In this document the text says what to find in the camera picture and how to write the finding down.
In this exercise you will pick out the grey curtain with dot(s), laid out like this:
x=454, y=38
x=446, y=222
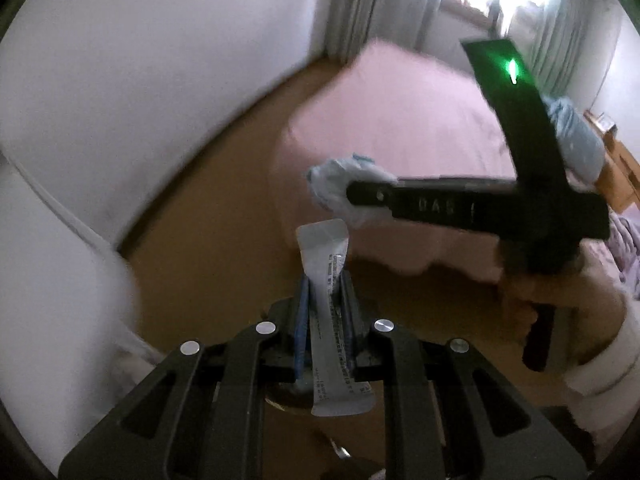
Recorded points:
x=565, y=30
x=370, y=5

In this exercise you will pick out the grey sachet wrapper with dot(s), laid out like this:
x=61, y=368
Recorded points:
x=325, y=260

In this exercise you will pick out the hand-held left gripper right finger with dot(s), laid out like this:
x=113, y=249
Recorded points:
x=350, y=320

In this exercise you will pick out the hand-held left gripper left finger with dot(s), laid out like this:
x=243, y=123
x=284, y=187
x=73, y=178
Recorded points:
x=301, y=332

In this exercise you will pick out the pale blue pillow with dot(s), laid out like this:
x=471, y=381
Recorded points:
x=580, y=140

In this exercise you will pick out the purple cloth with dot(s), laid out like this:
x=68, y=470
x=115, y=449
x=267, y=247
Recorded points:
x=627, y=255

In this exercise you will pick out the chrome chair base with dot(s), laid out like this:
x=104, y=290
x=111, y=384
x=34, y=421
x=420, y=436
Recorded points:
x=341, y=452

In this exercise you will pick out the person's right hand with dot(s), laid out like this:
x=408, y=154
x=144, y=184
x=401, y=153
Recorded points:
x=575, y=305

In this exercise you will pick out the pale blue tissue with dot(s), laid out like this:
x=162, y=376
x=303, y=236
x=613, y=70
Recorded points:
x=332, y=185

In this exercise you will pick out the wooden cabinet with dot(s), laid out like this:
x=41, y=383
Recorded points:
x=620, y=170

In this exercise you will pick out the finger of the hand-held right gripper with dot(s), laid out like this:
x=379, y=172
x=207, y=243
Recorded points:
x=372, y=194

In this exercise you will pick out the person's right forearm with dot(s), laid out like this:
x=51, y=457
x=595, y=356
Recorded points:
x=610, y=365

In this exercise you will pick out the pink bed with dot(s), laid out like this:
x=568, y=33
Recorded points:
x=410, y=110

